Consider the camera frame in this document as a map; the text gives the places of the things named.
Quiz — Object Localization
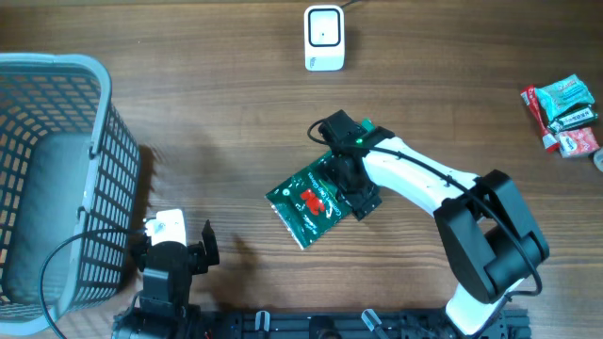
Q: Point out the teal tissue pack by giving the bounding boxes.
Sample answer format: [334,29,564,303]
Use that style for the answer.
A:
[535,74,595,122]

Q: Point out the grey plastic basket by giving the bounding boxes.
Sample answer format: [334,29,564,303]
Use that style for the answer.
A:
[1,53,141,336]

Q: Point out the green lid jar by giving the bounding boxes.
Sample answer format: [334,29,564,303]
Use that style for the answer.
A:
[593,148,603,171]

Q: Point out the white barcode scanner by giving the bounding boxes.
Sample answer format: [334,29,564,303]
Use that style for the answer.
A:
[303,5,346,72]

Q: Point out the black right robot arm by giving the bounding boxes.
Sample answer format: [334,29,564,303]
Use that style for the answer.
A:
[309,110,550,338]

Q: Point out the black left camera cable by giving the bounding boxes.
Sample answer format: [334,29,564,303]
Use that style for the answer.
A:
[38,227,147,339]

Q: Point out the red stick packet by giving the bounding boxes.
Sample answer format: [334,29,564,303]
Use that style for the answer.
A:
[520,85,560,153]

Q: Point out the green 3M gloves bag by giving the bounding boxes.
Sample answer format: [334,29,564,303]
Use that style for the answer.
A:
[266,151,352,250]

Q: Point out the green gum box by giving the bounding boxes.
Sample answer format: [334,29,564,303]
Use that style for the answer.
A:
[547,106,598,134]

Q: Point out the black aluminium mounting rail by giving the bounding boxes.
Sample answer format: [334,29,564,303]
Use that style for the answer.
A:
[192,309,531,339]

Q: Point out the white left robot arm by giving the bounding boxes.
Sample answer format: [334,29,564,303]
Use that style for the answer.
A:
[111,221,220,339]

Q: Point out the orange Kleenex tissue pack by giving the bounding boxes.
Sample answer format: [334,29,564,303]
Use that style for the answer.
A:
[555,127,600,158]

